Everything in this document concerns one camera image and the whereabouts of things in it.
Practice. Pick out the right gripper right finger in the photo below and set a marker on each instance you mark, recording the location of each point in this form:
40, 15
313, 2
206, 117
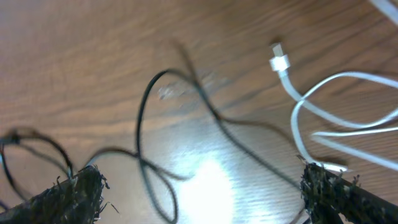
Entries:
327, 196

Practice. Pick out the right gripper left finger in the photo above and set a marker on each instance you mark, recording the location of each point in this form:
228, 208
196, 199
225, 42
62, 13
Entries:
78, 200

